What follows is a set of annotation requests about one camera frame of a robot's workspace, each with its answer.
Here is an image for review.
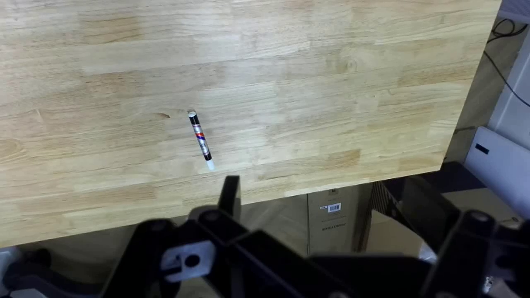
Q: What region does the grey cabinet under table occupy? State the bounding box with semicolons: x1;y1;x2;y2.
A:
308;187;359;253

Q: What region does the white box on floor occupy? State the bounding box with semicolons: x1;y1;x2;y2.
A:
463;128;530;219

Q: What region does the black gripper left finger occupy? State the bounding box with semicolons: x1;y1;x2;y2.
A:
101;176;309;298

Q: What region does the black and white marker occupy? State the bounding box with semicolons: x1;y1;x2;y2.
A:
187;109;215;171

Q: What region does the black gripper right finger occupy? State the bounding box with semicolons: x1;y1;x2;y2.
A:
311;210;530;298

